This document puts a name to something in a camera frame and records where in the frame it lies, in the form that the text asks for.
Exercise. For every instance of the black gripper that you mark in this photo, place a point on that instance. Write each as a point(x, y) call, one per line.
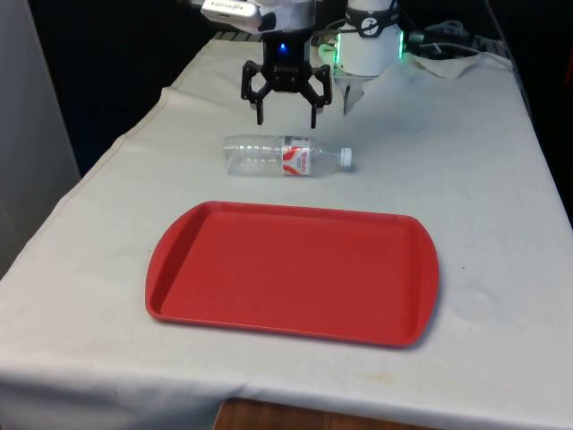
point(286, 60)

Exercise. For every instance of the clear plastic bottle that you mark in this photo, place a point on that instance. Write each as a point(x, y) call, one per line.
point(268, 154)

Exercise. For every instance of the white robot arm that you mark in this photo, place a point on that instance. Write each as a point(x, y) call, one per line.
point(367, 54)

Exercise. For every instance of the red tray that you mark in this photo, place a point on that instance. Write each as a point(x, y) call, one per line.
point(291, 273)

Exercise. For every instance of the pale grey panel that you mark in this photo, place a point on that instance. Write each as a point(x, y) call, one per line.
point(27, 134)

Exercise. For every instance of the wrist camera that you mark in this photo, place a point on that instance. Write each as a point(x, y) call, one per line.
point(228, 13)

